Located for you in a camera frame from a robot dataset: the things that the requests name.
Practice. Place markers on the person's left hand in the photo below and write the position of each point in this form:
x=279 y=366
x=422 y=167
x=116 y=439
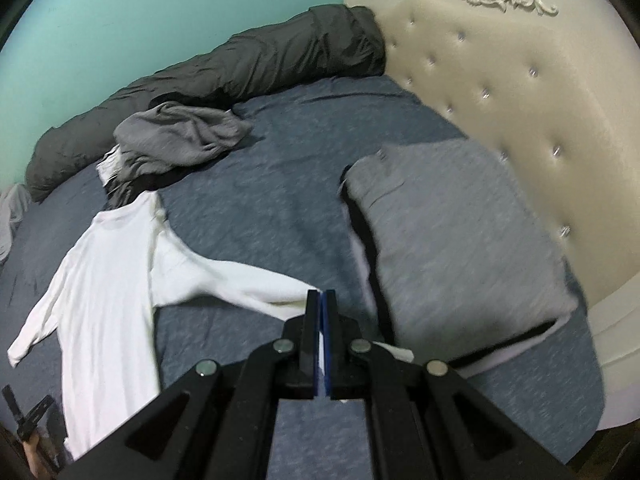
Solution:
x=36 y=460

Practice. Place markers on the dark grey rolled duvet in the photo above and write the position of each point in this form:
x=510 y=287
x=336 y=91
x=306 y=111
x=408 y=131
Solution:
x=250 y=60

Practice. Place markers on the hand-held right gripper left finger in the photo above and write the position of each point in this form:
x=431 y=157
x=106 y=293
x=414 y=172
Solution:
x=306 y=345

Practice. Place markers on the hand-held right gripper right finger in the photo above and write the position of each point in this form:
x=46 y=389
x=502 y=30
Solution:
x=330 y=345

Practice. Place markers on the light grey blanket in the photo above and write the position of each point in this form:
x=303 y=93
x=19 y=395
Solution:
x=12 y=210

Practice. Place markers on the white long-sleeve shirt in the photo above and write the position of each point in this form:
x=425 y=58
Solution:
x=100 y=285

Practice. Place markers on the cream tufted headboard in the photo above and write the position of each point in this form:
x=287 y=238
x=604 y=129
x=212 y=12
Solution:
x=500 y=85

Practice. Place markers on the bed with blue sheet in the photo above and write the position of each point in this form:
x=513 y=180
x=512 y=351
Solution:
x=280 y=210

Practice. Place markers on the white garment with black trim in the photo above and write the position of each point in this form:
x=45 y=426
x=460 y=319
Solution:
x=107 y=165

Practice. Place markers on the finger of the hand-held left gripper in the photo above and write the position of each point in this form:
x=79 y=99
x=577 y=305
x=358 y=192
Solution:
x=42 y=406

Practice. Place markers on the crumpled grey sweatshirt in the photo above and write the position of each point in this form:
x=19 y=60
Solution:
x=175 y=135

